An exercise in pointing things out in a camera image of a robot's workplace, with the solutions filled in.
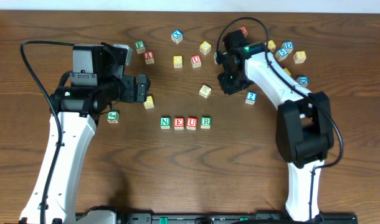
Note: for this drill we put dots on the yellow block lower left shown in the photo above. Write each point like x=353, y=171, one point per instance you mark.
x=149, y=103

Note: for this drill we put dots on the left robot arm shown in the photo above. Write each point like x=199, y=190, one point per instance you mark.
x=75, y=114

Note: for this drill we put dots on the yellow block centre left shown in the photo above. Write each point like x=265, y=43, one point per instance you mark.
x=178, y=61

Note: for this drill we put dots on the green F block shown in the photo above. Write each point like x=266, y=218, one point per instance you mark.
x=140, y=47

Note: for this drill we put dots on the blue d block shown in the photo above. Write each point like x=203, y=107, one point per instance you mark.
x=303, y=81
x=288, y=46

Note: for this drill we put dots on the red E block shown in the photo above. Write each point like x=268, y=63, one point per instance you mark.
x=179, y=123

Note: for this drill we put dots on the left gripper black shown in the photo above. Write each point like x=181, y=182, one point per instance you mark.
x=141, y=88

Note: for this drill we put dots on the green N block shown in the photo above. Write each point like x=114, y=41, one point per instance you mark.
x=165, y=122

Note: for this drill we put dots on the yellow block upper centre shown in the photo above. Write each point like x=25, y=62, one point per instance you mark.
x=205, y=47

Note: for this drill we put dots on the red H block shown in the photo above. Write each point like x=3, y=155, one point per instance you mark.
x=244, y=31

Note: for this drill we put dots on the yellow block mid right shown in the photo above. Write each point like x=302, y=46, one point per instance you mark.
x=287, y=71

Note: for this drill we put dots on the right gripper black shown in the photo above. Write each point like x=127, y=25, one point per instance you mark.
x=225, y=78

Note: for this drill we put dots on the blue D block upper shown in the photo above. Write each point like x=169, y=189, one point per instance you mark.
x=288, y=46

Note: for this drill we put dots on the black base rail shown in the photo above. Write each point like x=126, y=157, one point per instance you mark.
x=104, y=216

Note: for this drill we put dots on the blue S block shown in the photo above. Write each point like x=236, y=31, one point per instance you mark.
x=281, y=54

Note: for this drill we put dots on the blue D block lower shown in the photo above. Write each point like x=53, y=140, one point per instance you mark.
x=303, y=81

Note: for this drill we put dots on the blue 2 block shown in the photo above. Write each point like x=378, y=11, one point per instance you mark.
x=251, y=98

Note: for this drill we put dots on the yellow block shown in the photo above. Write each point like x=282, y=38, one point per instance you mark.
x=271, y=45
x=178, y=61
x=149, y=103
x=299, y=56
x=205, y=47

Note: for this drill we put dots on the green B block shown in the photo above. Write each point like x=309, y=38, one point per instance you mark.
x=215, y=58

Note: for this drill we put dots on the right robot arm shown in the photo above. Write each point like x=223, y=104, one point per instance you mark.
x=305, y=129

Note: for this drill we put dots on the green R block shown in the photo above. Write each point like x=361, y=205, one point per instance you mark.
x=205, y=122

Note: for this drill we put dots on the red u block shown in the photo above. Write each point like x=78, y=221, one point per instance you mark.
x=191, y=123
x=196, y=61

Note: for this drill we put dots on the white K block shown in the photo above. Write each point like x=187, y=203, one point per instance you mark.
x=205, y=91

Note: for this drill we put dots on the yellow block far right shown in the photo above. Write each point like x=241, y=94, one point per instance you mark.
x=299, y=56

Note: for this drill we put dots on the yellow block upper right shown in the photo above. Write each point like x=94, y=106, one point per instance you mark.
x=271, y=45

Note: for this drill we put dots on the blue X block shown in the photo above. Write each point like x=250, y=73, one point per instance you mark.
x=177, y=36

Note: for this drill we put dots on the green J block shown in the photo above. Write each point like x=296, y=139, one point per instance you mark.
x=113, y=116

